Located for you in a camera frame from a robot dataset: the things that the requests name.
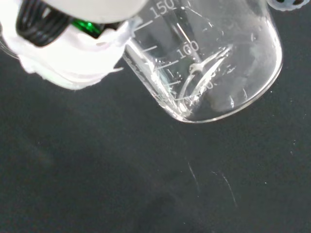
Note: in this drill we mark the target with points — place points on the black bench cloth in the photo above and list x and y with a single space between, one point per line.
97 170

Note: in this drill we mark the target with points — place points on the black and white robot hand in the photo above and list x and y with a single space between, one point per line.
73 63

